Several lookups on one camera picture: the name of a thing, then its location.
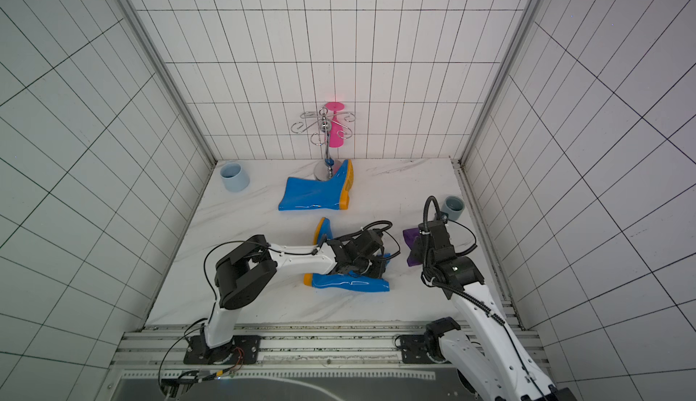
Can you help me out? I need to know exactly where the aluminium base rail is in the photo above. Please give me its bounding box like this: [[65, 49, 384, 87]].
[[112, 323, 431, 369]]

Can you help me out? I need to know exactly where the blue rubber boot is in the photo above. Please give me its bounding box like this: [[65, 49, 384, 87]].
[[303, 217, 390, 293], [278, 159, 355, 211]]

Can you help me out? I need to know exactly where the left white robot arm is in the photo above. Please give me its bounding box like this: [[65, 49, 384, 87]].
[[184, 221, 402, 366]]

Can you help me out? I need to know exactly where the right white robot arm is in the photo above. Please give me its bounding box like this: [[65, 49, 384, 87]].
[[411, 220, 576, 400]]

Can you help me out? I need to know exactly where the grey-green cup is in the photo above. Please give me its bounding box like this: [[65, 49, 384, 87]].
[[440, 196, 465, 222]]

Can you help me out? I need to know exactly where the light blue cup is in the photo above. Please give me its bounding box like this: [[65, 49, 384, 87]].
[[219, 162, 250, 193]]

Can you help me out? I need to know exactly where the chrome hook stand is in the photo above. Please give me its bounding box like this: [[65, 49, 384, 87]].
[[290, 104, 355, 181]]

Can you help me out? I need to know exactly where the purple cloth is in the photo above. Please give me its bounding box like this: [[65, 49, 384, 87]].
[[402, 227, 423, 267]]

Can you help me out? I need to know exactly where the pink hanging brush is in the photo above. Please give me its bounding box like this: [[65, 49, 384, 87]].
[[326, 102, 345, 149]]

